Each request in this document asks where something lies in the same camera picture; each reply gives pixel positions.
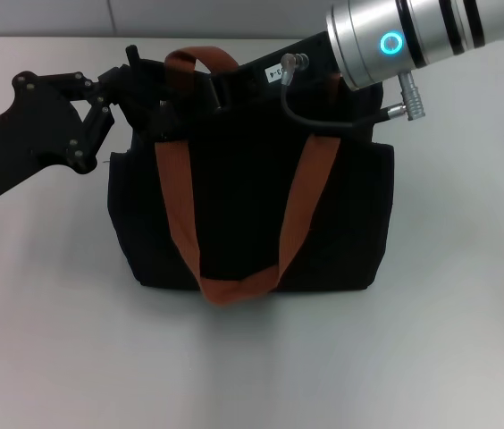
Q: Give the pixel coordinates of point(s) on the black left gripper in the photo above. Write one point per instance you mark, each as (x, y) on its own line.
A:
(19, 134)

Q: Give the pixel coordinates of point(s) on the silver metal zipper pull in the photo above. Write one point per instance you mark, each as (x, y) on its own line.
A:
(165, 106)

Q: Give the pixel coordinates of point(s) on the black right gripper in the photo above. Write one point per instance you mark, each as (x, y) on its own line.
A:
(261, 71)

